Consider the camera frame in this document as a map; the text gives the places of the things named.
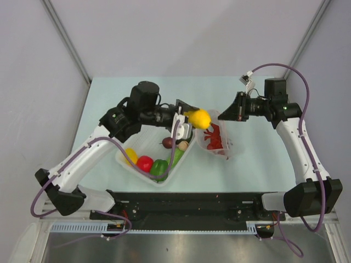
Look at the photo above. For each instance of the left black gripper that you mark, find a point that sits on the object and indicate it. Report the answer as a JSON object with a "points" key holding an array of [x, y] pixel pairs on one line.
{"points": [[180, 107]]}

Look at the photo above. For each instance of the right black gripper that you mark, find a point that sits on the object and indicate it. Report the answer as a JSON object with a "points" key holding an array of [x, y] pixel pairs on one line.
{"points": [[237, 111]]}

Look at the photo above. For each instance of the yellow toy mango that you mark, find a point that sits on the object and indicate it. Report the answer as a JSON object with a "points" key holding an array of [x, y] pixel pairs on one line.
{"points": [[200, 119]]}

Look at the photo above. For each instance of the clear zip top bag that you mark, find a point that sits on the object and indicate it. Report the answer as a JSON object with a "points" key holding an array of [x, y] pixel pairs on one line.
{"points": [[228, 146]]}

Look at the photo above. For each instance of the red toy lobster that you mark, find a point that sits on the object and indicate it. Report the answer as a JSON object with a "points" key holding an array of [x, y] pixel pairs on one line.
{"points": [[214, 137]]}

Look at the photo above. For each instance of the light green toy cucumber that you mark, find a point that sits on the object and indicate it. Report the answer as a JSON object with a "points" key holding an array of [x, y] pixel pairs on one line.
{"points": [[178, 154]]}

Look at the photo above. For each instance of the red toy apple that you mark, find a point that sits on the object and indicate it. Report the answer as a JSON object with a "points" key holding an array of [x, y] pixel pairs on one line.
{"points": [[145, 163]]}

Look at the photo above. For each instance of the green toy bell pepper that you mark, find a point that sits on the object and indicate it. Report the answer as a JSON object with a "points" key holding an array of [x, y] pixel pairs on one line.
{"points": [[158, 170]]}

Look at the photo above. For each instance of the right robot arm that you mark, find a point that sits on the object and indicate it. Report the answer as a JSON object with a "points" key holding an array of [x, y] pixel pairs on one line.
{"points": [[315, 191]]}

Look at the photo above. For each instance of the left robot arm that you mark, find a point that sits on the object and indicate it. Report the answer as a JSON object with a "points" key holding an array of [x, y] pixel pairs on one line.
{"points": [[142, 107]]}

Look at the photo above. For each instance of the beige toy mushroom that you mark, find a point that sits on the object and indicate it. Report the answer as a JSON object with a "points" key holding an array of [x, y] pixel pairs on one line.
{"points": [[183, 145]]}

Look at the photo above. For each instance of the white plastic basket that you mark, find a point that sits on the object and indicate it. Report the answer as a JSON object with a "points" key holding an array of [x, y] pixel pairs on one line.
{"points": [[147, 143]]}

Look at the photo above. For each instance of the yellow toy lemon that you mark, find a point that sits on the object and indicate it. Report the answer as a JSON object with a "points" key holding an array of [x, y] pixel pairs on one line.
{"points": [[132, 157]]}

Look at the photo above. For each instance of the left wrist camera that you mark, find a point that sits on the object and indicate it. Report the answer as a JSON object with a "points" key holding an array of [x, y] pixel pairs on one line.
{"points": [[181, 127]]}

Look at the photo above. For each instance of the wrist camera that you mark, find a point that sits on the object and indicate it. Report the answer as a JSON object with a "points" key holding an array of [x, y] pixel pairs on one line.
{"points": [[247, 81], [181, 127]]}

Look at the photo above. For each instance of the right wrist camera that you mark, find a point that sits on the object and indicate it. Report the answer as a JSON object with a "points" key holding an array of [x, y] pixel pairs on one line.
{"points": [[247, 81]]}

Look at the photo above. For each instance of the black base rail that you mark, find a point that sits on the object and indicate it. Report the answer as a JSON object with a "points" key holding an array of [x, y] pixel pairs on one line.
{"points": [[199, 210]]}

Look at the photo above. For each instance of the right aluminium frame post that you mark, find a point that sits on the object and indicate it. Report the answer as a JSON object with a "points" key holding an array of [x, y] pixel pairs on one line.
{"points": [[309, 33]]}

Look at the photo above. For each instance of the aluminium frame post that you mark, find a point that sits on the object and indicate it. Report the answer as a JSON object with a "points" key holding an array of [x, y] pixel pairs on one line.
{"points": [[66, 39], [309, 33]]}

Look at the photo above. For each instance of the left aluminium frame post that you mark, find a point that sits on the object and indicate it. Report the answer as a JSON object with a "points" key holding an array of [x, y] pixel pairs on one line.
{"points": [[66, 39]]}

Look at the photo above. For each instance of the white slotted cable duct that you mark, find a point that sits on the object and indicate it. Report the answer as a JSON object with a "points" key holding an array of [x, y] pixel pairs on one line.
{"points": [[115, 228]]}

